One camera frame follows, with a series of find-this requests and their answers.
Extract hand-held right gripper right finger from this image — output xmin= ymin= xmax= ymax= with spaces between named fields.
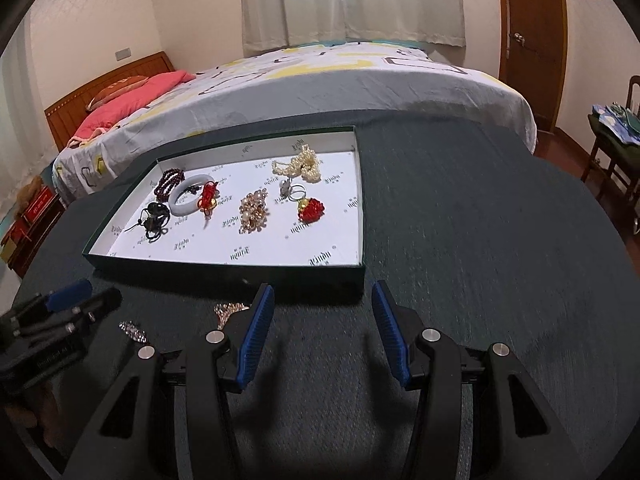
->
xmin=371 ymin=281 xmax=586 ymax=480

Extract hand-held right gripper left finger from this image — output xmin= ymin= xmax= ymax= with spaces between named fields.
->
xmin=65 ymin=283 xmax=276 ymax=480

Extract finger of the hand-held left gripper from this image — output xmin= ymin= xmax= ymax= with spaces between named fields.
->
xmin=10 ymin=287 xmax=124 ymax=343
xmin=0 ymin=280 xmax=93 ymax=333

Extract silver crystal brooch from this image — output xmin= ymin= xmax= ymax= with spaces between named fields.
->
xmin=118 ymin=321 xmax=150 ymax=345

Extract green tray with white lining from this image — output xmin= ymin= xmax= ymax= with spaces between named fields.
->
xmin=82 ymin=125 xmax=369 ymax=306

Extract white jade bangle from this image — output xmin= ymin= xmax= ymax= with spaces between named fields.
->
xmin=167 ymin=173 xmax=216 ymax=217

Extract gold brooch with pearls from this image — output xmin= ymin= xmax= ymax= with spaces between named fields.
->
xmin=238 ymin=187 xmax=271 ymax=235

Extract gold charm with red knot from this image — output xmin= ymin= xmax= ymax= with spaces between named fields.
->
xmin=297 ymin=197 xmax=326 ymax=224

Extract red tassel gold charm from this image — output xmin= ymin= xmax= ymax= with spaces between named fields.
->
xmin=197 ymin=180 xmax=221 ymax=217

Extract silver pearl ring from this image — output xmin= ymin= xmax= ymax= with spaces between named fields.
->
xmin=278 ymin=177 xmax=307 ymax=202

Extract person's left hand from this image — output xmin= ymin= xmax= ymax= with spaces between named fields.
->
xmin=0 ymin=402 xmax=66 ymax=461

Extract wooden nightstand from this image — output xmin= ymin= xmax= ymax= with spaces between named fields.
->
xmin=0 ymin=197 xmax=66 ymax=279

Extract red gift box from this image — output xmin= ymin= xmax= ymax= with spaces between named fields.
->
xmin=22 ymin=187 xmax=55 ymax=224
xmin=0 ymin=230 xmax=22 ymax=262

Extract brown teddy bear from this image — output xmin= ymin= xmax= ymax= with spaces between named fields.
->
xmin=15 ymin=176 xmax=44 ymax=206

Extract wooden headboard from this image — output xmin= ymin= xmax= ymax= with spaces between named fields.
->
xmin=44 ymin=51 xmax=176 ymax=154

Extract orange patterned pillow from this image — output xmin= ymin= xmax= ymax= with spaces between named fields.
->
xmin=86 ymin=76 xmax=151 ymax=112

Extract pink pillow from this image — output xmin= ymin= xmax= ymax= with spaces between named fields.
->
xmin=70 ymin=71 xmax=197 ymax=147

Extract bed with patterned sheet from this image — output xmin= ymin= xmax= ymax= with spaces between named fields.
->
xmin=52 ymin=41 xmax=539 ymax=206

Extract wooden chair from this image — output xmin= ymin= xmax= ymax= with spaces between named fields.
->
xmin=580 ymin=76 xmax=640 ymax=202

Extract blue cloth pile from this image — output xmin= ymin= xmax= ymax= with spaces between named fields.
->
xmin=592 ymin=102 xmax=640 ymax=144

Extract wooden door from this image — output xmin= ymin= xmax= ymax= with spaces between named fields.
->
xmin=496 ymin=0 xmax=570 ymax=134

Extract white window curtain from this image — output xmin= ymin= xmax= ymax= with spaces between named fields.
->
xmin=240 ymin=0 xmax=467 ymax=59

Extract dark red bead bracelet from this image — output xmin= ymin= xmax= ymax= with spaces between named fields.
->
xmin=157 ymin=168 xmax=187 ymax=201

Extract white pearl necklace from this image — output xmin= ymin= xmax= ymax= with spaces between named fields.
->
xmin=271 ymin=144 xmax=322 ymax=185

